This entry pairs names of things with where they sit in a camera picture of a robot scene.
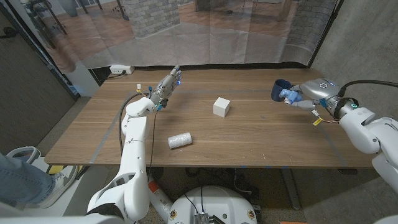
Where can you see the yellow flat object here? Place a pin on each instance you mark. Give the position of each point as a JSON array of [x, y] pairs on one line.
[[55, 170]]

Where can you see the person's leg in jeans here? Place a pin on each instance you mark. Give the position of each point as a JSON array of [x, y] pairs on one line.
[[21, 183]]

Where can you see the white floor platform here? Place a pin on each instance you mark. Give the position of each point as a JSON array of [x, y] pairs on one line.
[[84, 186]]

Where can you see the light blue toy camera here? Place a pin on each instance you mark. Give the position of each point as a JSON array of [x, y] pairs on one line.
[[287, 94]]

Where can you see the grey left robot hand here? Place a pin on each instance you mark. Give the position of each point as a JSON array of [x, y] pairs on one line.
[[166, 87]]

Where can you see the white cube block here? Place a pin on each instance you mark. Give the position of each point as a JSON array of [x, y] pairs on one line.
[[221, 107]]

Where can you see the white robot torso base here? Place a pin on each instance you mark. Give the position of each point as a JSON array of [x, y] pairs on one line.
[[217, 202]]

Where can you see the white curved frame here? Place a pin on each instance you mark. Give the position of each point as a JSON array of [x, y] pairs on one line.
[[21, 148]]

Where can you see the white power strip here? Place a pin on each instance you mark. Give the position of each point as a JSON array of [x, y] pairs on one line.
[[121, 69]]

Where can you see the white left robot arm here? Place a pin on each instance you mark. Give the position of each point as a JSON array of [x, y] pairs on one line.
[[133, 149]]

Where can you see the printed room backdrop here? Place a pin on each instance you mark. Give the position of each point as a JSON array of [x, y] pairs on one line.
[[186, 40]]

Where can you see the white cylinder with orange label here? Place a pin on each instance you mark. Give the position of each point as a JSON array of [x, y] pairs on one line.
[[160, 202]]

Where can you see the navy blue mug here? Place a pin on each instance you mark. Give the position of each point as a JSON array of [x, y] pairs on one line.
[[277, 91]]

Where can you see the grey finned electronics box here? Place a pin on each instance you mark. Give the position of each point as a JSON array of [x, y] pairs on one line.
[[202, 219]]

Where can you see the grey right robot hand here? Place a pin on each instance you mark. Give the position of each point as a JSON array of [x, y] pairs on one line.
[[321, 90]]

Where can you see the black backdrop pole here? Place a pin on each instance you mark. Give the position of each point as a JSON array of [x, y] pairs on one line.
[[326, 31], [53, 63]]

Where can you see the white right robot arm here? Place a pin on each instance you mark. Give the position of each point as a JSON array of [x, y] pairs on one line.
[[360, 133]]

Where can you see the grey table leg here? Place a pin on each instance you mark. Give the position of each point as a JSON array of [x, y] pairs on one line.
[[290, 186]]

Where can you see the white sneaker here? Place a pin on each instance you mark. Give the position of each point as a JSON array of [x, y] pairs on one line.
[[62, 180]]

